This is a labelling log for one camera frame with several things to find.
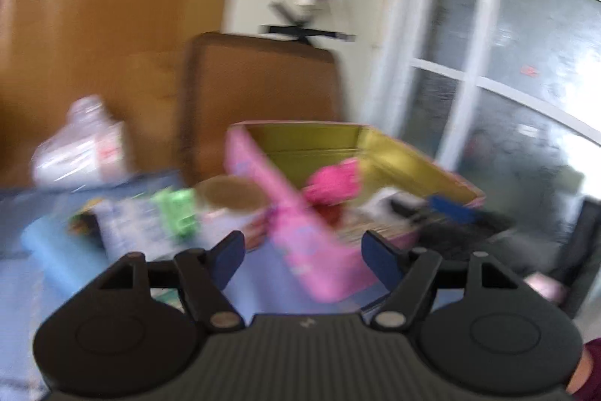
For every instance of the white framed glass door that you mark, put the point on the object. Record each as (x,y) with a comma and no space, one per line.
(469,53)

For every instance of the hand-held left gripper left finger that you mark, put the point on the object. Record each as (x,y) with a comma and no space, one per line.
(225,257)

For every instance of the round food can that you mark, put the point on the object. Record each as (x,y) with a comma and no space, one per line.
(232,194)

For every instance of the person's right forearm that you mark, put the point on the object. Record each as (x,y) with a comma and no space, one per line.
(587,370)

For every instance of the pink knit cloth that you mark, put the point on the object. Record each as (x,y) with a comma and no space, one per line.
(333,185)

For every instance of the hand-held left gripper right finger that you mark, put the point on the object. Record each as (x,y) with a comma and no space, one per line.
(380,257)

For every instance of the person's right hand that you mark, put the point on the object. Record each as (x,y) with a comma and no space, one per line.
(542,287)

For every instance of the white printed packet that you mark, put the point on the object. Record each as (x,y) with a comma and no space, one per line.
(131,222)

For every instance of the black tape cross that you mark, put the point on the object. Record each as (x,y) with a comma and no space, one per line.
(300,30)

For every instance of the brown woven chair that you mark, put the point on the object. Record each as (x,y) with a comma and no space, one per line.
(263,100)

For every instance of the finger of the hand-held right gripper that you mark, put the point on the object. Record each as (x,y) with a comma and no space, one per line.
(450,208)
(406,208)

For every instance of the pink tin box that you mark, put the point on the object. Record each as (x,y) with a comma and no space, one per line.
(310,250)

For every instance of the blue striped tablecloth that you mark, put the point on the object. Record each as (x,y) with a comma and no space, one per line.
(28,311)

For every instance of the green cloth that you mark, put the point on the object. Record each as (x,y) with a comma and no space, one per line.
(176,206)

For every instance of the light blue pack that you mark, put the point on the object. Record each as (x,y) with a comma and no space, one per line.
(61,250)

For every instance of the plastic bag of paper cups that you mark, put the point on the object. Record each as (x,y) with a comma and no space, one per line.
(80,152)

